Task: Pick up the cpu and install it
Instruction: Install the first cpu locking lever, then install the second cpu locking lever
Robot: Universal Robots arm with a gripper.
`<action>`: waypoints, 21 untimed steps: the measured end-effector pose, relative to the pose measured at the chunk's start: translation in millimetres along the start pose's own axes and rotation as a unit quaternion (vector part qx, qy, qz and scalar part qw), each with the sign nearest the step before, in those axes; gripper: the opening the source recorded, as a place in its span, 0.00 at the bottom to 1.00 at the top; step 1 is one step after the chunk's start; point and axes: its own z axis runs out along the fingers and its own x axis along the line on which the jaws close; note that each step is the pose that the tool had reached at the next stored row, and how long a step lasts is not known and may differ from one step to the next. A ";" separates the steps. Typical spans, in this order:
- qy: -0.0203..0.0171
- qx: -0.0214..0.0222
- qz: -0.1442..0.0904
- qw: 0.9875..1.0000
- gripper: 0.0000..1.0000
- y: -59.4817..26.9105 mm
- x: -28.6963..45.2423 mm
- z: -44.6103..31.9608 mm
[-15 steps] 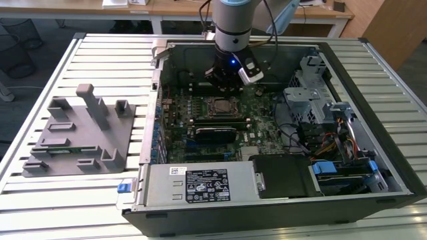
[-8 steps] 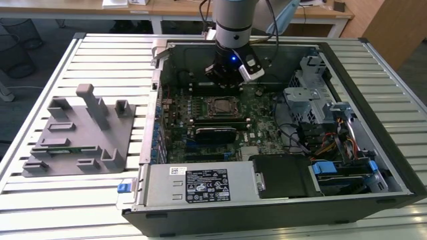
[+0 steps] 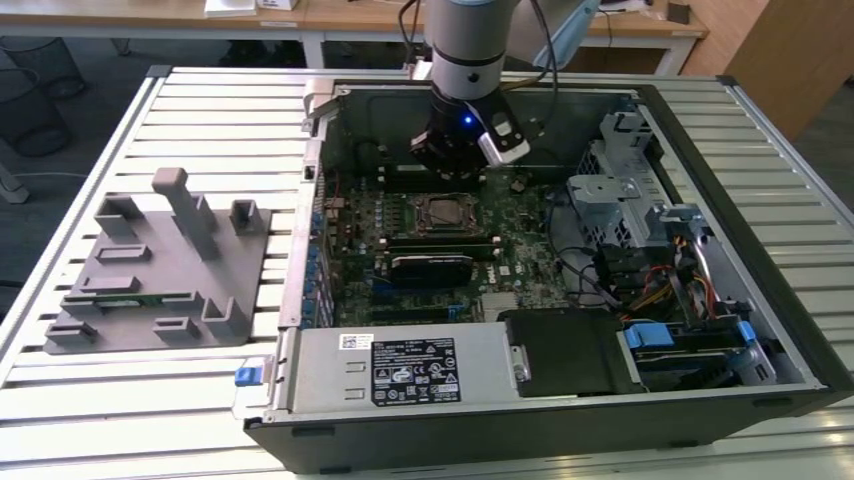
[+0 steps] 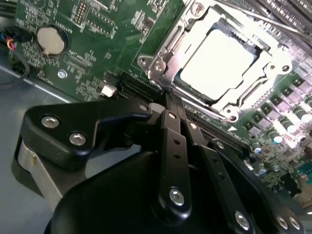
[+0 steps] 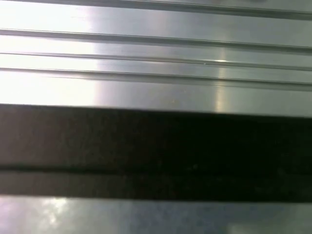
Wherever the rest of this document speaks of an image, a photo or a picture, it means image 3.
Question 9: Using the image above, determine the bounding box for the silver square CPU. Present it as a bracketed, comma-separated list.
[429, 198, 474, 227]

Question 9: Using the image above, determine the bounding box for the metal socket cover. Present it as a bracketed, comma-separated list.
[414, 193, 486, 237]

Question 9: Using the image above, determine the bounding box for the CPU socket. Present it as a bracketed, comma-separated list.
[411, 191, 489, 239]

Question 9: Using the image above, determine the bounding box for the green motherboard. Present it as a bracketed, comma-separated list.
[319, 169, 602, 331]

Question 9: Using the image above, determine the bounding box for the silver metal drive cage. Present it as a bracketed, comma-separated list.
[566, 112, 676, 251]

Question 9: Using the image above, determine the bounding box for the black graphics card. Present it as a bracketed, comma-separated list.
[389, 253, 477, 290]

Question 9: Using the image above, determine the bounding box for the silver chipset heatsink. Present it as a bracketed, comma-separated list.
[481, 293, 520, 321]

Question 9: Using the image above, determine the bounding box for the black expansion slot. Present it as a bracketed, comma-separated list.
[370, 305, 463, 322]

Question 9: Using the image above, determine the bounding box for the black drive connector block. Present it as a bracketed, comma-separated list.
[597, 244, 653, 301]

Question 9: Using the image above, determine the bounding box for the long wooden desk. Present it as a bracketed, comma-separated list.
[0, 0, 710, 76]

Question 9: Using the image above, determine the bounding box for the plain white box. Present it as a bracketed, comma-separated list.
[203, 0, 259, 19]

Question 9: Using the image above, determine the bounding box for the blue disk carrier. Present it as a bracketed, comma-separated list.
[624, 323, 676, 351]

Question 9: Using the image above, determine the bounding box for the silver power supply unit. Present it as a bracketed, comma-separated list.
[266, 322, 529, 416]

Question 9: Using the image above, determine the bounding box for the grey plastic parts rack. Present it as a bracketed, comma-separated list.
[43, 167, 275, 356]

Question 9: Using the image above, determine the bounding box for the wooden cabinet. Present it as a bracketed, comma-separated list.
[680, 0, 854, 144]

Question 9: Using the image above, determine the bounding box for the green RAM stick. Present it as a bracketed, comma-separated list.
[95, 294, 170, 307]

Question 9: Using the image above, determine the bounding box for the black open PC case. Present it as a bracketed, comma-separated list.
[230, 74, 854, 476]

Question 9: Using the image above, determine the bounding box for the grey desk foot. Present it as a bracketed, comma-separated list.
[0, 139, 32, 205]

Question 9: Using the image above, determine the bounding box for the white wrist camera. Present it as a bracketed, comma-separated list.
[477, 112, 534, 166]

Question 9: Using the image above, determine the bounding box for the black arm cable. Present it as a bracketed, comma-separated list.
[397, 0, 584, 126]

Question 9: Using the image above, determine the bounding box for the orange yellow wire bundle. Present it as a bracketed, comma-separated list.
[620, 264, 721, 322]

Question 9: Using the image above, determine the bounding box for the black wire mesh bin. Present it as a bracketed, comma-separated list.
[0, 37, 89, 99]
[0, 69, 74, 159]

